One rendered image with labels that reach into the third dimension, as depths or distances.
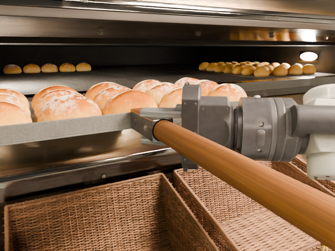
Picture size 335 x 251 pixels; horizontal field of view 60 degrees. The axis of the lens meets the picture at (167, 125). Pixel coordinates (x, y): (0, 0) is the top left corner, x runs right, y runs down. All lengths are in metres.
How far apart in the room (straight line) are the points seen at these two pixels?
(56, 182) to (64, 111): 0.63
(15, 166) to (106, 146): 0.29
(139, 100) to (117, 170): 0.64
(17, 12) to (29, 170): 0.47
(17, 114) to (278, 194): 0.37
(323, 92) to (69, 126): 0.36
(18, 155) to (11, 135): 0.57
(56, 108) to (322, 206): 0.38
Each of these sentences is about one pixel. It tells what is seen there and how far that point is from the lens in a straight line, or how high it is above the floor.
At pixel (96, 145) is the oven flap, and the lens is 1.05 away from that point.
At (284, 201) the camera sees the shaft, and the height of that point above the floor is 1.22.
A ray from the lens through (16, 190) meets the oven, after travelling 1.07.
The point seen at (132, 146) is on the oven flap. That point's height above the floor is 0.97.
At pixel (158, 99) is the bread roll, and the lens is 0.60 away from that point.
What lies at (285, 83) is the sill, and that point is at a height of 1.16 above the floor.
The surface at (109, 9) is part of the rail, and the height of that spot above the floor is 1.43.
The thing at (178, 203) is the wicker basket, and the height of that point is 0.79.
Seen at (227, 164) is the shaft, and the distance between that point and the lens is 0.27.
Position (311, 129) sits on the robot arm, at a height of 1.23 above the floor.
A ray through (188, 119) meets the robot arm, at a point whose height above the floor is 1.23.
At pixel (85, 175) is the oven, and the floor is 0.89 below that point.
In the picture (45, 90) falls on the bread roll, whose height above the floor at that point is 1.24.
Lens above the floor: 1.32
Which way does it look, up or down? 15 degrees down
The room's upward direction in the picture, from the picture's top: straight up
